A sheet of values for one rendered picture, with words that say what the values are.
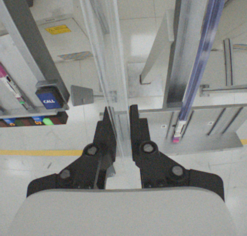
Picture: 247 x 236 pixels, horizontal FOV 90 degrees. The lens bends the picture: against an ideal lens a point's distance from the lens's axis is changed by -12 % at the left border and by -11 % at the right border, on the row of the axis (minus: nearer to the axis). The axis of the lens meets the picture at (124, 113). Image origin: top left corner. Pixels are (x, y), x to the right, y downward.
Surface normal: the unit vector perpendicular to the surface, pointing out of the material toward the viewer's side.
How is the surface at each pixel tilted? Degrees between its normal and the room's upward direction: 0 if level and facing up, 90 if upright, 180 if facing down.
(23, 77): 44
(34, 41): 90
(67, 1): 0
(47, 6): 0
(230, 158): 0
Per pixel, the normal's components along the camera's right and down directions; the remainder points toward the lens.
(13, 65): 0.00, 0.77
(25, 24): 1.00, -0.06
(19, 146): -0.06, 0.12
